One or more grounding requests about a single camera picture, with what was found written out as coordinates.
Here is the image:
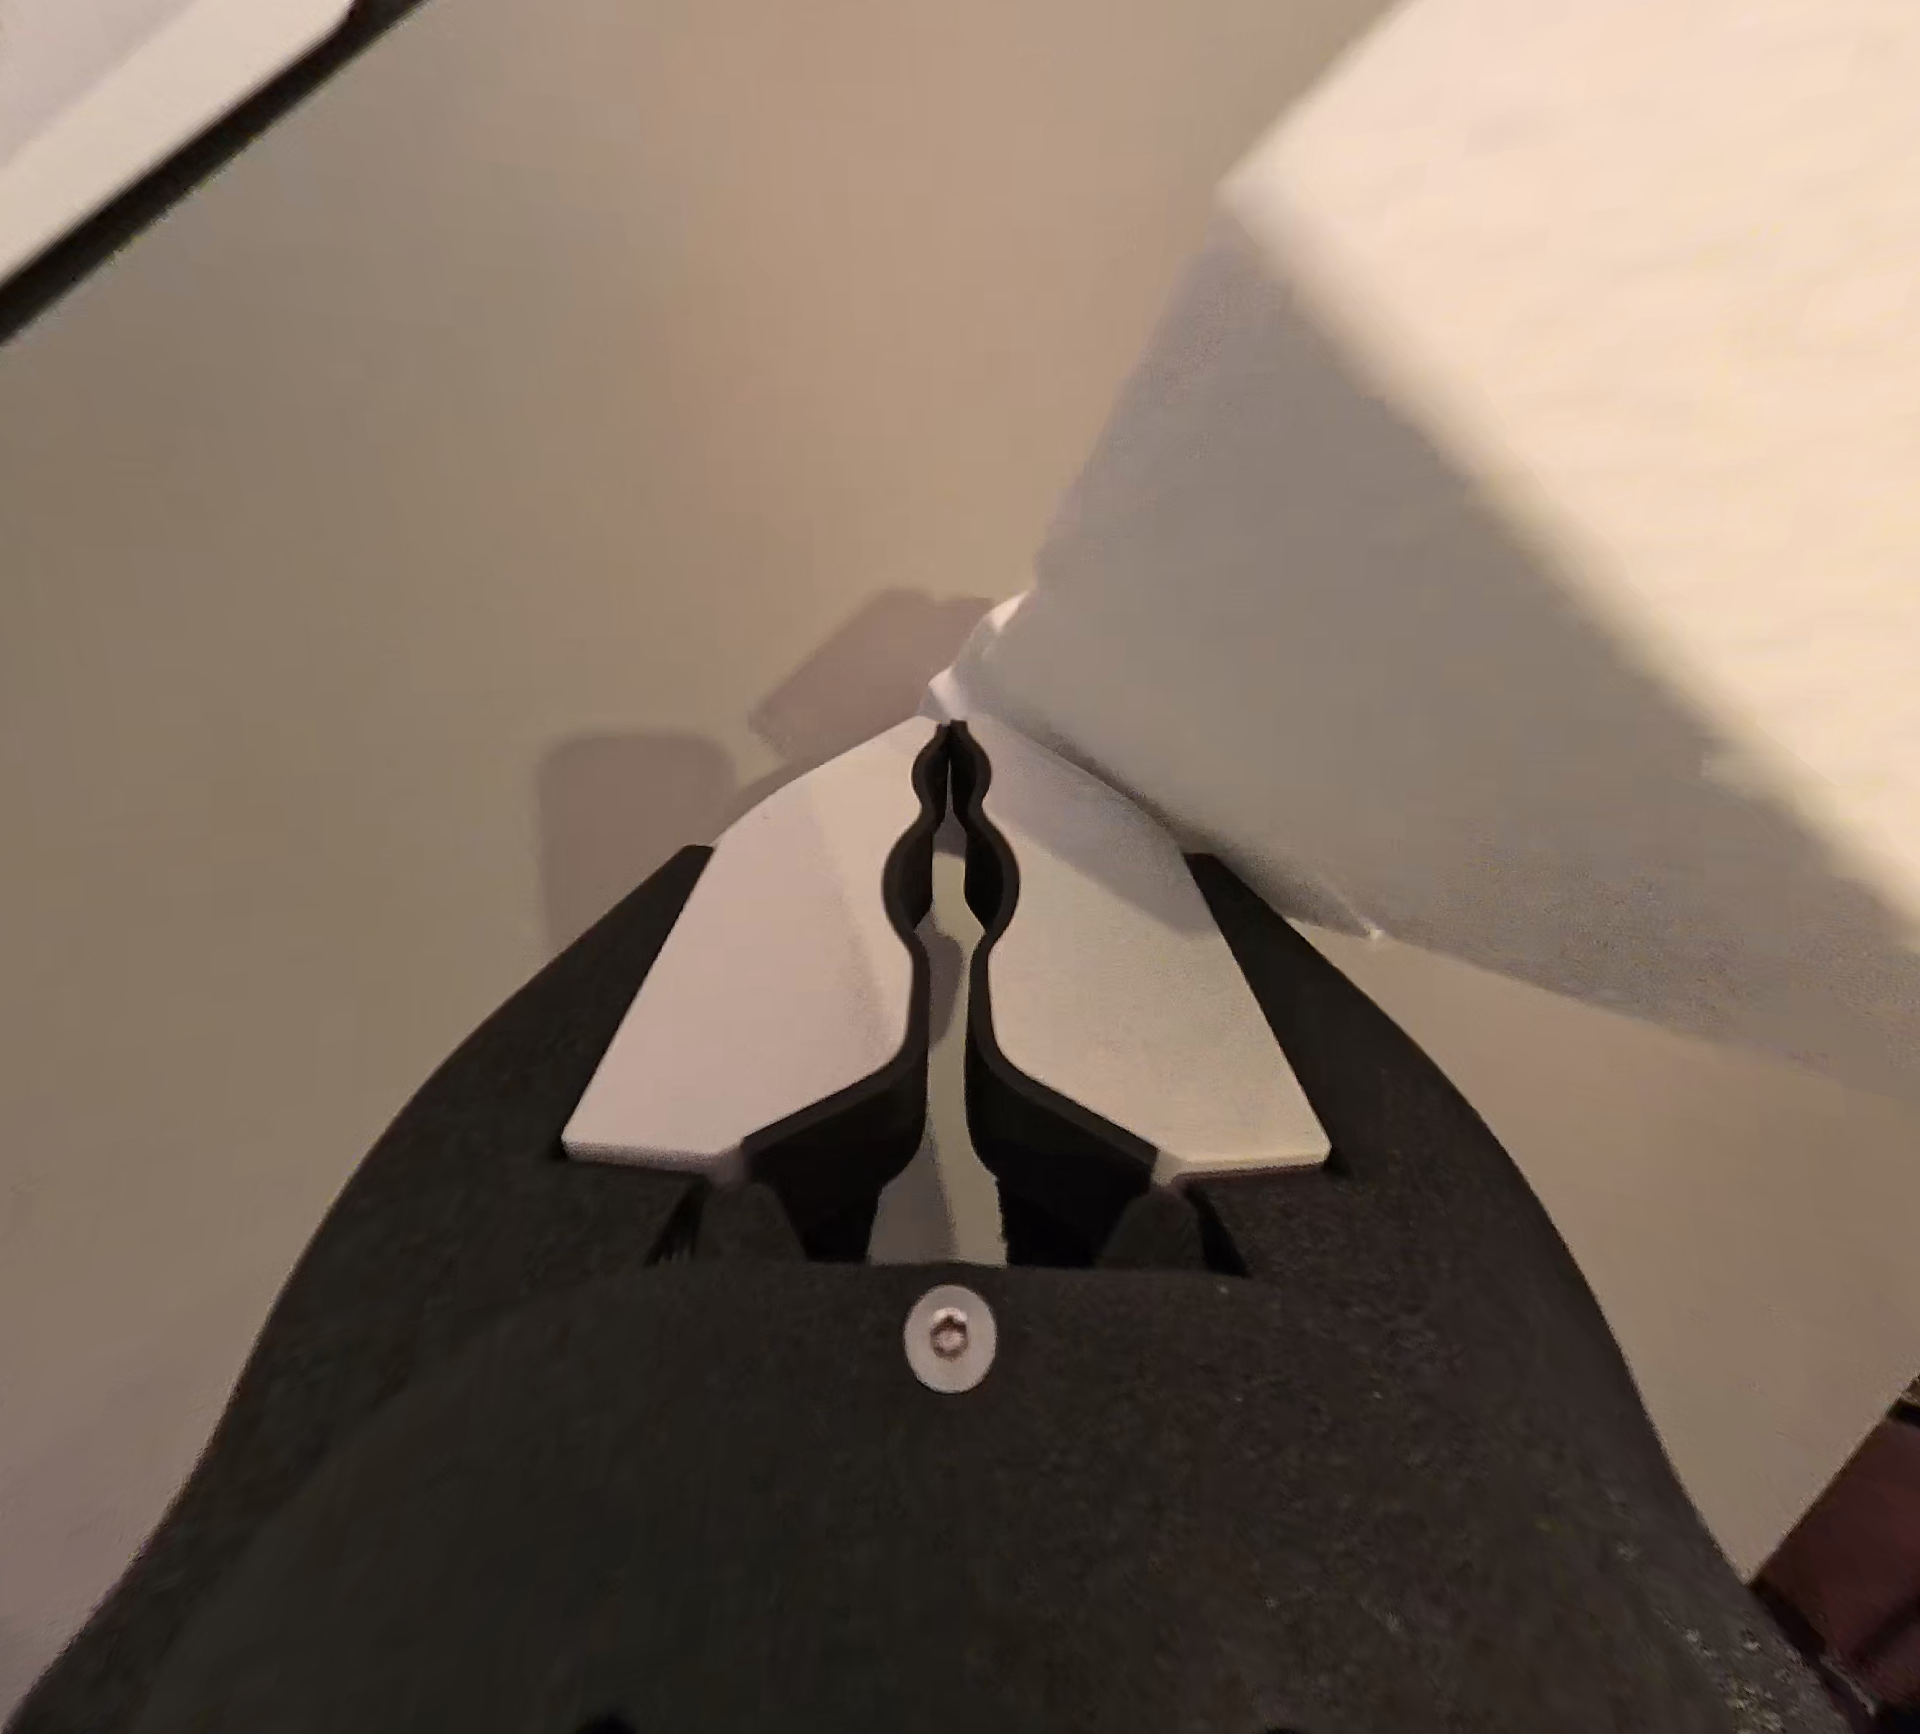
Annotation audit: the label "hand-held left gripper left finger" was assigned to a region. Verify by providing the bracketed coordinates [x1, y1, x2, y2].
[562, 718, 963, 1267]

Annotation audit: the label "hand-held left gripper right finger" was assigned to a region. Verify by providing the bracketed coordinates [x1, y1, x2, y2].
[956, 721, 1332, 1267]

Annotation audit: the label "white foam cube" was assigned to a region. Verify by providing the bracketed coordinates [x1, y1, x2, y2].
[930, 0, 1920, 1108]

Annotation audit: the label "person's dark red shorts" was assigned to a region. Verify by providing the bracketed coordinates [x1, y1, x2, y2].
[1749, 1495, 1920, 1706]

